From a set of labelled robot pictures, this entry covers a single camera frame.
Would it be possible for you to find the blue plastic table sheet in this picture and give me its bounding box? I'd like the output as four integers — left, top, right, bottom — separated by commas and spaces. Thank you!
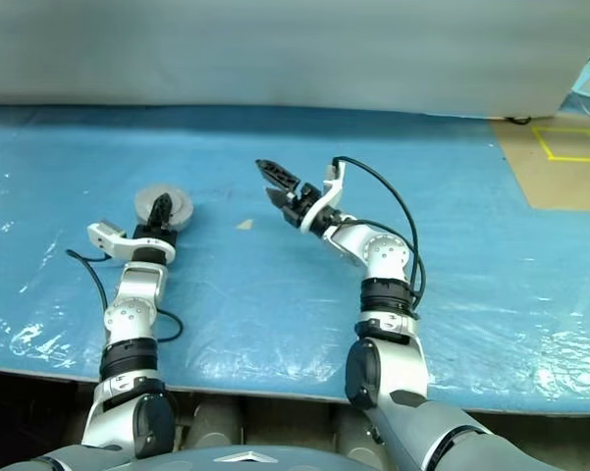
0, 104, 590, 418

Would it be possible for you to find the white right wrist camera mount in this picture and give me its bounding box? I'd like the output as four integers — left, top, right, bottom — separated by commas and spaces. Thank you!
297, 160, 349, 234

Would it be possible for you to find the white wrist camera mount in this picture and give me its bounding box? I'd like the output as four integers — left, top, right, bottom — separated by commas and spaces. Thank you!
86, 221, 177, 264
297, 160, 349, 234

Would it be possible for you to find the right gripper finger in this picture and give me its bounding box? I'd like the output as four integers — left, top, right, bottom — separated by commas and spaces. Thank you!
264, 185, 291, 214
254, 158, 302, 194

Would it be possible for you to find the brown cardboard sheet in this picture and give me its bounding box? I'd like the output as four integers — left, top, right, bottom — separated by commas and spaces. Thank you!
488, 109, 590, 213

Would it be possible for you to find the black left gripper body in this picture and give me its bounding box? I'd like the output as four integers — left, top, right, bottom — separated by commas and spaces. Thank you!
132, 221, 179, 248

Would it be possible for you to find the silver finned motor lid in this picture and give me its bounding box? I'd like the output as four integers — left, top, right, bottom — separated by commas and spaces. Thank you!
134, 183, 194, 223

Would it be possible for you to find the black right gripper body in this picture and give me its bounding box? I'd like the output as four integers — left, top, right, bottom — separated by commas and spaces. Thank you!
280, 182, 324, 230

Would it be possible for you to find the grey robot torso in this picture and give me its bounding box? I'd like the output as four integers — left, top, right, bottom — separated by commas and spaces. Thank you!
136, 443, 392, 471

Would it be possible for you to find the grey rounded cylinder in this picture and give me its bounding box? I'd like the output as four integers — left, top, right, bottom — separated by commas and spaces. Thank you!
188, 398, 244, 451

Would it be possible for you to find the white backdrop sheet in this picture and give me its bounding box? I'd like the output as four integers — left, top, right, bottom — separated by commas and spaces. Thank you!
0, 0, 590, 120

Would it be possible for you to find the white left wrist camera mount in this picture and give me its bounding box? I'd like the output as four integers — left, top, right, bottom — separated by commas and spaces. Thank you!
86, 221, 177, 264

